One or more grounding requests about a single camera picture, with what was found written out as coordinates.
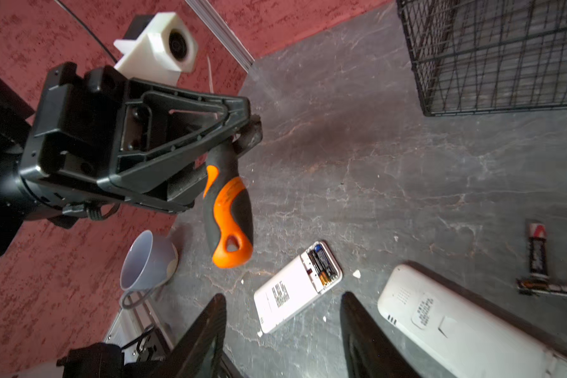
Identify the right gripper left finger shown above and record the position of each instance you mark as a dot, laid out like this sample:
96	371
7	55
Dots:
199	352

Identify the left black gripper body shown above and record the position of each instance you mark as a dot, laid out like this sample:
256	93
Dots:
71	140

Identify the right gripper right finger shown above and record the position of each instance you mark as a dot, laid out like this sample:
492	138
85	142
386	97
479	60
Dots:
368	352

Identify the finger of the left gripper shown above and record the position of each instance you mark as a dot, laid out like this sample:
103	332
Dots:
162	130

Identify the white air conditioner remote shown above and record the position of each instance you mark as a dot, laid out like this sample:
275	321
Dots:
291	290

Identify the orange black screwdriver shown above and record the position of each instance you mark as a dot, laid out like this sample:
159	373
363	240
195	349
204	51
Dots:
227	211

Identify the grey white remote control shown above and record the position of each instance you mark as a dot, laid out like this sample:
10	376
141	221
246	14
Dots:
463	337

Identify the red black AAA battery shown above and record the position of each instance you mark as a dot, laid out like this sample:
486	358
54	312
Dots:
537	251

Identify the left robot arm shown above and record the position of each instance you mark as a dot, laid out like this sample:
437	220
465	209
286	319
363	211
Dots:
175	196

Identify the blue black batteries in remote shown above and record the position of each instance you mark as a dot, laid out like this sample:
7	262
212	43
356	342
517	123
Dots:
326	271

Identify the grey bowl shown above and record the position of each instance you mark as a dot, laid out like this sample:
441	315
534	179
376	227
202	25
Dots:
151	262

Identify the aluminium front rail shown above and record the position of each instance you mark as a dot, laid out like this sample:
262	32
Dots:
142	329

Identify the black wire basket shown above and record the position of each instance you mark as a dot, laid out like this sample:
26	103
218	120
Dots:
472	57

